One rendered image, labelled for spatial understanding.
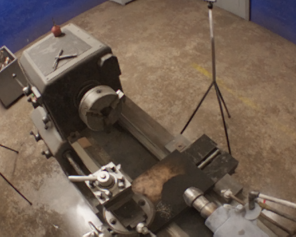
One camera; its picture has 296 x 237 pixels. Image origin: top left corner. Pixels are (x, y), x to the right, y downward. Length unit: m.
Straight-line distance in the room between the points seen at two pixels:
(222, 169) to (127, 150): 0.67
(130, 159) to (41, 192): 1.28
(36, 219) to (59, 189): 0.41
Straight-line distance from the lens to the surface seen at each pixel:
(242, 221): 1.23
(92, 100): 1.65
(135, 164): 1.92
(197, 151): 1.74
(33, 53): 2.04
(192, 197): 1.30
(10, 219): 3.01
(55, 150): 2.07
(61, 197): 2.82
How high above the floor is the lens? 2.31
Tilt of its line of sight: 47 degrees down
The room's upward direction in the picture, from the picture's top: 14 degrees counter-clockwise
